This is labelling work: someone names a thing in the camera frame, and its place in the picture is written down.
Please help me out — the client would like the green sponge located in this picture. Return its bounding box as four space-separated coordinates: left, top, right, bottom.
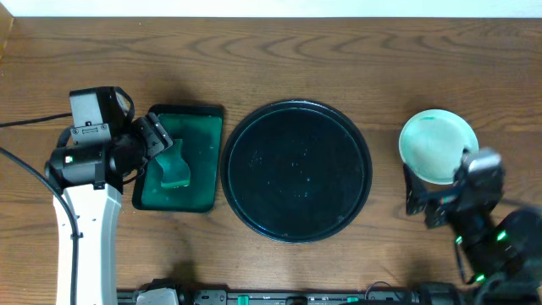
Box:
155 139 191 189

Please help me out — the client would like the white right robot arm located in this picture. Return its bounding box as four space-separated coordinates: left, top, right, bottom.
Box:
403 165 541 304

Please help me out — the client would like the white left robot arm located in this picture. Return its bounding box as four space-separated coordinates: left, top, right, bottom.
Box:
45 86 174 304

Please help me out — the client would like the rectangular black sponge tray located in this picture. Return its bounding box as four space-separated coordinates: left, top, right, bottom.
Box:
132 105 224 214

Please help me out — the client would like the round black tray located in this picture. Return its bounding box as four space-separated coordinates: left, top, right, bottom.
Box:
220 100 373 243

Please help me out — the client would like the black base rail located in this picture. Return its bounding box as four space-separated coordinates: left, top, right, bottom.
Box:
117 279 464 305

